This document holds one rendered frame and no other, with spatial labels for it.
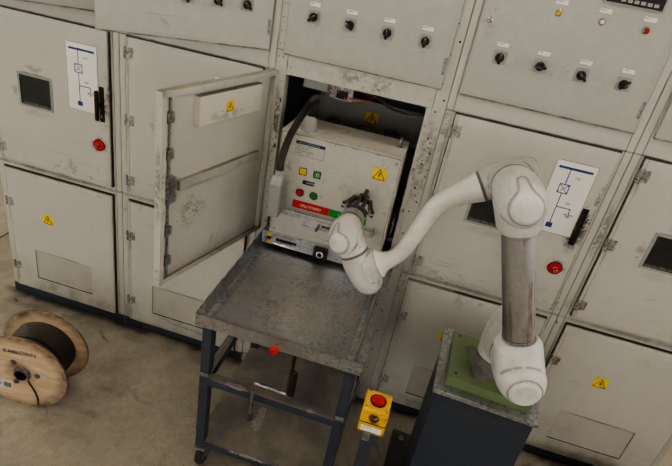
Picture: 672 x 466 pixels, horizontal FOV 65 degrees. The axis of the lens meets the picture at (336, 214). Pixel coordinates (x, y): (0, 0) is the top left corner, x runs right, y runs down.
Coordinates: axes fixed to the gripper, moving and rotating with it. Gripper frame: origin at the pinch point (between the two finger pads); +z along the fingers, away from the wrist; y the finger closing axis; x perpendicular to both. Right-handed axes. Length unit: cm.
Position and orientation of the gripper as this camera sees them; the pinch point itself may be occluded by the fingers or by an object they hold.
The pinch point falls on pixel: (364, 195)
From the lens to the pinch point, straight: 208.2
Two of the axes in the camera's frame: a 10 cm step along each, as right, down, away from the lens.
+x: 2.6, -8.4, -4.8
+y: 9.3, 3.5, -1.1
